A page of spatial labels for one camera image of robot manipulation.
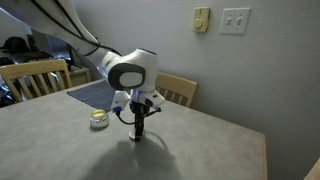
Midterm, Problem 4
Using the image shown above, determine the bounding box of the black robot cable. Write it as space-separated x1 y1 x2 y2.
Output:
31 0 163 126

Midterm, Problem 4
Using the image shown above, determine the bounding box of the blue-grey cloth placemat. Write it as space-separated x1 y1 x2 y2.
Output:
66 79 118 113

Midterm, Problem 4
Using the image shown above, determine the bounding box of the dark monitor screen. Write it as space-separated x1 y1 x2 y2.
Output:
31 33 72 62

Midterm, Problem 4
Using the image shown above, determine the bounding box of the wooden chair with slatted back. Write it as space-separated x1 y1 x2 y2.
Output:
154 72 199 109

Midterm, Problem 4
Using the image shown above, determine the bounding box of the round silver jar lid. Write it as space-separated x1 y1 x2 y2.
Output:
128 130 145 142

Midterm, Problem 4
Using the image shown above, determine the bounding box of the black cap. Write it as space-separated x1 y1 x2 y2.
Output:
1 35 31 55

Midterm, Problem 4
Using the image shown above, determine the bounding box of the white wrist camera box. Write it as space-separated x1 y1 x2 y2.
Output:
110 91 132 115

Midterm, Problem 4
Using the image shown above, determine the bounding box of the glass jar with yellow candle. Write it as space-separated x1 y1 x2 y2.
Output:
89 108 111 130

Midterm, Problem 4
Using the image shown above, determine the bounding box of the small wooden side table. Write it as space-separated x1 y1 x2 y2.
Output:
59 65 93 88

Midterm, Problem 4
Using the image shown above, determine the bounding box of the beige wall thermostat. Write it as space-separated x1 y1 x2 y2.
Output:
192 6 211 34

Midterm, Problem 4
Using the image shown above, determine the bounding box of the beige wooden furniture corner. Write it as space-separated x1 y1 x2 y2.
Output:
303 158 320 180

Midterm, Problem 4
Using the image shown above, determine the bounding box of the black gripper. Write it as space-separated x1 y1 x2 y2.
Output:
129 102 149 139

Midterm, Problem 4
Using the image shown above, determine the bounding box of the white double light switch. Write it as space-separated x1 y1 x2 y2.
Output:
219 7 252 36

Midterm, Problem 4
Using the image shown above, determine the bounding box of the wooden chair with green cushion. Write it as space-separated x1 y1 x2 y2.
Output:
0 58 74 104

